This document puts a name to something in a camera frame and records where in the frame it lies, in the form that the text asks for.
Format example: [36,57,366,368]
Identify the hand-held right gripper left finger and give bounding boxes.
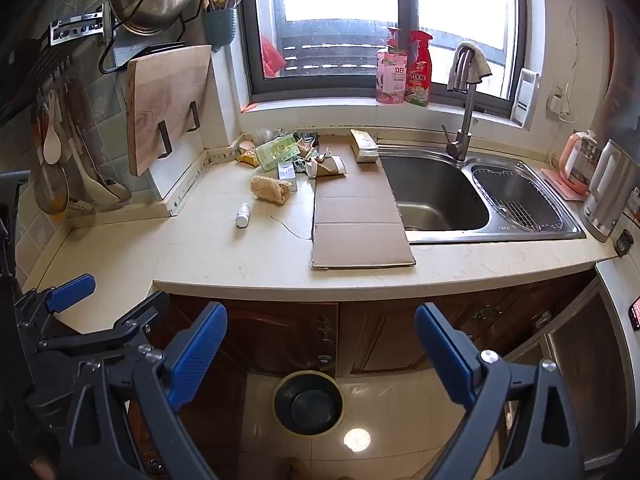
[56,301,230,480]

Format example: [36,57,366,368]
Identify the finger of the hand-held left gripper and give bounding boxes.
[15,273,97,323]
[36,290,172,353]

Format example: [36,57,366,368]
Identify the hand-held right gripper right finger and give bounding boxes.
[414,301,587,480]

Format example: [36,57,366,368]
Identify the round trash bin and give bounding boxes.
[272,370,346,436]

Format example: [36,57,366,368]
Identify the light green drink carton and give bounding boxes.
[255,136,303,172]

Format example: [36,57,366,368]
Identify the white paper cup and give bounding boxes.
[306,155,347,179]

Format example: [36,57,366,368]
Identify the wooden kitchen cabinet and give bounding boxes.
[155,270,601,480]

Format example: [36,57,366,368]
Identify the metal mesh strainer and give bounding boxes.
[32,105,70,216]

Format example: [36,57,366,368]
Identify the white appliance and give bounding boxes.
[545,255,640,471]

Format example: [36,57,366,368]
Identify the white rice spoon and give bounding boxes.
[42,92,62,166]

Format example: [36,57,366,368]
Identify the brown cardboard sheet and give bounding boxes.
[310,134,417,270]

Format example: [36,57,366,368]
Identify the stainless steel double sink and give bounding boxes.
[376,142,587,246]

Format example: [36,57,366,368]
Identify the beige loofah sponge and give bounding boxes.
[250,175,293,206]

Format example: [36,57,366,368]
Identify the small white box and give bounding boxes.
[276,161,299,192]

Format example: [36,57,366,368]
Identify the pink tray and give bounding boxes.
[540,167,586,202]

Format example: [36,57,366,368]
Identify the wooden cutting board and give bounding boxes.
[125,44,213,177]

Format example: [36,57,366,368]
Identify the kettles on counter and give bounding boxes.
[580,139,632,243]

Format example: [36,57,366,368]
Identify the pink electric kettle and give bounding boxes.
[560,130,601,197]

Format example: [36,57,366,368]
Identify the steel kitchen faucet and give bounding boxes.
[441,42,483,162]

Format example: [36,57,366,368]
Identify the metal hook bar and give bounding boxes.
[49,4,108,47]

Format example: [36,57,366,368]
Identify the white vegetable grater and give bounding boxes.
[512,66,541,128]

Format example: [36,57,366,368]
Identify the pink dish soap bottle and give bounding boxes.
[376,26,408,106]

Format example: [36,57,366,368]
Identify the red spray bottle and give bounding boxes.
[404,30,433,107]

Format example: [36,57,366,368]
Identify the grey dish cloth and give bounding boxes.
[447,40,493,92]

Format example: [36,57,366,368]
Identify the red cloth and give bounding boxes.
[260,35,287,79]

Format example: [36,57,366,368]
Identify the grey-blue utensil holder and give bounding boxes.
[205,6,238,52]

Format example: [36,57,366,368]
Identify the wire drain basket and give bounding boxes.
[471,166,566,233]

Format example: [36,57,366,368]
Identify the white wall socket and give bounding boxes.
[549,85,576,123]

